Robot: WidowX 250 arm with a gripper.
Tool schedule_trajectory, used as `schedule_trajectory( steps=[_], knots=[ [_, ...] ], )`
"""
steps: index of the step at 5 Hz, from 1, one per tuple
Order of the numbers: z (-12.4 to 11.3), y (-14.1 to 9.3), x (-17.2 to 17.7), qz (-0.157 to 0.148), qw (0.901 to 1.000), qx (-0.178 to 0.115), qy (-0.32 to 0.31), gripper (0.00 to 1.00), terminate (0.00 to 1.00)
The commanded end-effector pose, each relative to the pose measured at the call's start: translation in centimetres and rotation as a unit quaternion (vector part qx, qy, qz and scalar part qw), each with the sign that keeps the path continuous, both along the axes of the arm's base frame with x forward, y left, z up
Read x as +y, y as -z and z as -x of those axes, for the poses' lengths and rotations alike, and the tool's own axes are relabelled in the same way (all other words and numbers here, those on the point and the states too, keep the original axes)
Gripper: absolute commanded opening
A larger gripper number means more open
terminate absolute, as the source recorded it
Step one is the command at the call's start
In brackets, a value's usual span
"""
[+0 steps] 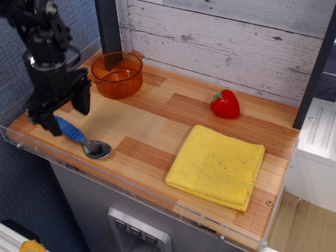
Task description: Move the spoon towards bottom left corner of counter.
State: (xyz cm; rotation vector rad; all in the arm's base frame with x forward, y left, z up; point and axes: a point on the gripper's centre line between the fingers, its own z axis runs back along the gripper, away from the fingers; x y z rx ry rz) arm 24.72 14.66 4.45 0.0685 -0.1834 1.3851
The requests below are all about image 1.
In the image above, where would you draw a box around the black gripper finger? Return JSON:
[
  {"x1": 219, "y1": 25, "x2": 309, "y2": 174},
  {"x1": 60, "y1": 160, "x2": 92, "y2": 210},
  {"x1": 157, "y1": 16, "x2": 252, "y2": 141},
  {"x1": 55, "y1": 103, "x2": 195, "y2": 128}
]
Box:
[
  {"x1": 71, "y1": 86, "x2": 90, "y2": 115},
  {"x1": 37, "y1": 112, "x2": 62, "y2": 136}
]

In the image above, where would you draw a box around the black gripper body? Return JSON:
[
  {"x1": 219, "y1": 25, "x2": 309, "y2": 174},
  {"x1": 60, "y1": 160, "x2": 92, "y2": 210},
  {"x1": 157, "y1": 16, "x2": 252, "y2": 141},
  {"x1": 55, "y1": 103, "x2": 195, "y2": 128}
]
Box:
[{"x1": 25, "y1": 56, "x2": 91, "y2": 124}]

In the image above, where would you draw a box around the blue-handled metal spoon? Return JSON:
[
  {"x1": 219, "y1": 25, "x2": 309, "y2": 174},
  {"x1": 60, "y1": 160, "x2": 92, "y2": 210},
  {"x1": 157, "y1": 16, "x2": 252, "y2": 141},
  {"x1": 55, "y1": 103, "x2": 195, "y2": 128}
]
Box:
[{"x1": 55, "y1": 116, "x2": 112, "y2": 159}]

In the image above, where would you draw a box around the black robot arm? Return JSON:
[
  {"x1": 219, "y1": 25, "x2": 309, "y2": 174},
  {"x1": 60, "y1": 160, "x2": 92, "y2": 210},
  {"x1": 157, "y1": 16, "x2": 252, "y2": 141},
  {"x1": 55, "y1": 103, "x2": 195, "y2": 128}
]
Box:
[{"x1": 1, "y1": 1, "x2": 91, "y2": 136}]

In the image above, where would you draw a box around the clear acrylic counter guard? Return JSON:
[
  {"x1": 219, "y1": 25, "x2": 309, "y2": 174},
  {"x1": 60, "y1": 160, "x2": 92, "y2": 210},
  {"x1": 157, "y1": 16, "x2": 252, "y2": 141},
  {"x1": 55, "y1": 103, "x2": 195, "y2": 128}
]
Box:
[{"x1": 0, "y1": 36, "x2": 301, "y2": 252}]

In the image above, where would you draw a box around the orange transparent plastic pot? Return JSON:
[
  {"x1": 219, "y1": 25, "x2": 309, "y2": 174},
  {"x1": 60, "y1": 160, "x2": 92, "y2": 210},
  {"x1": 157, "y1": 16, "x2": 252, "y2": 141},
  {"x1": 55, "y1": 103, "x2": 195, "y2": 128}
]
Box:
[{"x1": 88, "y1": 51, "x2": 144, "y2": 99}]

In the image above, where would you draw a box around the grey toy cabinet front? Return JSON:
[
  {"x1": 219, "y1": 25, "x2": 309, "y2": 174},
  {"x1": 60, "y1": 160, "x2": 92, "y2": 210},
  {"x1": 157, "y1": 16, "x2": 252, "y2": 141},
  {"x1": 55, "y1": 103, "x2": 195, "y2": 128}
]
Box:
[{"x1": 48, "y1": 160, "x2": 245, "y2": 252}]

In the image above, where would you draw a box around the yellow and black object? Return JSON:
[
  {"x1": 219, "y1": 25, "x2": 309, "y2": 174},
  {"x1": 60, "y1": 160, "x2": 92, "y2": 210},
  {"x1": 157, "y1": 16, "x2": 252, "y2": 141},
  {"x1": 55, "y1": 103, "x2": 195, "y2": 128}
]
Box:
[{"x1": 19, "y1": 240, "x2": 47, "y2": 252}]

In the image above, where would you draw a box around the silver dispenser button panel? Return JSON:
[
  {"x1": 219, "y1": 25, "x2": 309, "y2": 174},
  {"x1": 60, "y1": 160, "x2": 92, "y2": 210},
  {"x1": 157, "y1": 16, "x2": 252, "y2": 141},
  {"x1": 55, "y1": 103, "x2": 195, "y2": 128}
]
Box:
[{"x1": 108, "y1": 207, "x2": 173, "y2": 251}]

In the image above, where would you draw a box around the red toy strawberry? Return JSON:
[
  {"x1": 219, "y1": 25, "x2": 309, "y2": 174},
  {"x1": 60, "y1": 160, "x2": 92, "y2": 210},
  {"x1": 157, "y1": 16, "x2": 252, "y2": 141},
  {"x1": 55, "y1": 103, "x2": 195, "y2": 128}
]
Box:
[{"x1": 210, "y1": 89, "x2": 240, "y2": 119}]

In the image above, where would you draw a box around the yellow folded microfiber cloth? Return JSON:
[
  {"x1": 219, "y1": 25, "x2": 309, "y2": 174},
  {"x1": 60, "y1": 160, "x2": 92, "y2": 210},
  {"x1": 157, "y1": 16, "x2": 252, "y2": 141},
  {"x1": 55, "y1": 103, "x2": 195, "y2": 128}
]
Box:
[{"x1": 165, "y1": 125, "x2": 265, "y2": 212}]

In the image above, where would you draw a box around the white toy sink unit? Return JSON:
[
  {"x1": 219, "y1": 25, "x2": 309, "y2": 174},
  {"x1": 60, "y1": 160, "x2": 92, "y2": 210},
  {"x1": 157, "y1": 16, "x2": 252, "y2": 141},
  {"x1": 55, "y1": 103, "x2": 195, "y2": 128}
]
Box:
[{"x1": 285, "y1": 98, "x2": 335, "y2": 212}]

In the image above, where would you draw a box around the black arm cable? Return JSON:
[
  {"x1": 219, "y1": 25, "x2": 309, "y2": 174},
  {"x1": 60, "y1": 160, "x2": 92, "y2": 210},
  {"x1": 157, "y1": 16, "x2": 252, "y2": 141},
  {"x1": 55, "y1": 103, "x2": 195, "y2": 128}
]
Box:
[{"x1": 64, "y1": 44, "x2": 82, "y2": 69}]

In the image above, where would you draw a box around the dark grey left post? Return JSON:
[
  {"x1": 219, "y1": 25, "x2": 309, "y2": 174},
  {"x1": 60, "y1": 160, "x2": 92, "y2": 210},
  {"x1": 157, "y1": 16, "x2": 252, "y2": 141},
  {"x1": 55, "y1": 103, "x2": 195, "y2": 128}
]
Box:
[{"x1": 95, "y1": 0, "x2": 122, "y2": 70}]

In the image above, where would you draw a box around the dark grey post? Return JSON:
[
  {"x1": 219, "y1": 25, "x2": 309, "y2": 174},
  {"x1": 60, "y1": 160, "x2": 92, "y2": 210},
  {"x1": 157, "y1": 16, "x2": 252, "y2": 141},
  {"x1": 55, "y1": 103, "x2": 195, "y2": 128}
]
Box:
[
  {"x1": 292, "y1": 7, "x2": 335, "y2": 130},
  {"x1": 95, "y1": 0, "x2": 122, "y2": 70}
]

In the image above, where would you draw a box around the dark grey right post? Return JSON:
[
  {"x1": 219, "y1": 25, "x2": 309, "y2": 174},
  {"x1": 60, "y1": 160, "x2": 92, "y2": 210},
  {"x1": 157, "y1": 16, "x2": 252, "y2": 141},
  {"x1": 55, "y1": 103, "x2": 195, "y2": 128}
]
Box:
[{"x1": 292, "y1": 7, "x2": 335, "y2": 130}]

